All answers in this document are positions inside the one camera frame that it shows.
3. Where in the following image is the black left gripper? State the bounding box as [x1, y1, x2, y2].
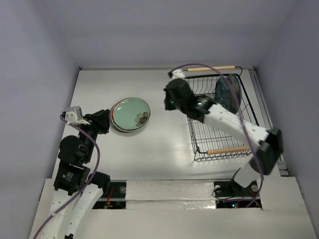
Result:
[79, 108, 110, 161]

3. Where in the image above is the red and blue floral plate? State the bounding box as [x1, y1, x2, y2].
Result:
[110, 105, 129, 133]

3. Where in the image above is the light green flower plate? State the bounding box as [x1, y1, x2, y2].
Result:
[113, 97, 151, 132]

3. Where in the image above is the dark teal blossom plate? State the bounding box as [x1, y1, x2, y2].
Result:
[215, 77, 231, 110]

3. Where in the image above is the white blue floral plate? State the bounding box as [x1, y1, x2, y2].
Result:
[226, 74, 242, 114]

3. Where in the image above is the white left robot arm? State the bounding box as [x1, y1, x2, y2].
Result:
[34, 106, 111, 239]

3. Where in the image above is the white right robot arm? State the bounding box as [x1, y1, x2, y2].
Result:
[164, 78, 283, 195]

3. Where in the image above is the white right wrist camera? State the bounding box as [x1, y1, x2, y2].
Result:
[168, 69, 185, 80]

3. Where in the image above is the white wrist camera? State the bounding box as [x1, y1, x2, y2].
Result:
[168, 69, 185, 80]
[62, 106, 90, 125]

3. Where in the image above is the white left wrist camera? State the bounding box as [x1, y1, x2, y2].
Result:
[62, 106, 90, 125]

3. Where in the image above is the black wire dish rack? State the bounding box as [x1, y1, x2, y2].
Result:
[186, 66, 269, 161]

